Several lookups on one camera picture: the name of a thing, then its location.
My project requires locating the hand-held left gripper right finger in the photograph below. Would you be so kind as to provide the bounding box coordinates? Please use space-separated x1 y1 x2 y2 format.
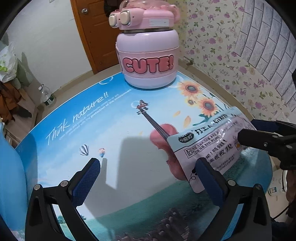
195 158 272 241

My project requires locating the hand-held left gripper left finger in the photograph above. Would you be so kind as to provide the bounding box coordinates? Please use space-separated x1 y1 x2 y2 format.
25 158 101 241

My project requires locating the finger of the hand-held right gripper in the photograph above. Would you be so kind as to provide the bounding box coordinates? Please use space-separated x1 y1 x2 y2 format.
238 128 286 154
251 119 281 136

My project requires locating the white purple snack pouch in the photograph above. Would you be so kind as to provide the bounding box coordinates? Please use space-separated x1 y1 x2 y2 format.
166 107 258 193

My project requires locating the person's right hand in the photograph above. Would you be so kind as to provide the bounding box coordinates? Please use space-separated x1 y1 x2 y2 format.
286 171 296 205

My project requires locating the large clear water bottle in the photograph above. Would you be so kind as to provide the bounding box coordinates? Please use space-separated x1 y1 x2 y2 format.
38 84 55 107

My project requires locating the brown orange jacket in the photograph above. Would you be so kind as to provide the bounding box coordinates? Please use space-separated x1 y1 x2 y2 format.
0 81 31 123

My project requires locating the pink water jug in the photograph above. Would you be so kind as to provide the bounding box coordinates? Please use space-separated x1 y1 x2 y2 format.
109 0 181 89

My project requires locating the brown wooden door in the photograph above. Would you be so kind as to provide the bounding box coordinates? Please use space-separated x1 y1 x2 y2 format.
70 0 123 75

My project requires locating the white green plastic bag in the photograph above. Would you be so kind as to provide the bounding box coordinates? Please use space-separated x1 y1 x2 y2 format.
0 42 18 82

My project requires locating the grey brick wall panel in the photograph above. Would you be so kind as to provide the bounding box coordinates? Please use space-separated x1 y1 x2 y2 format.
232 0 296 105

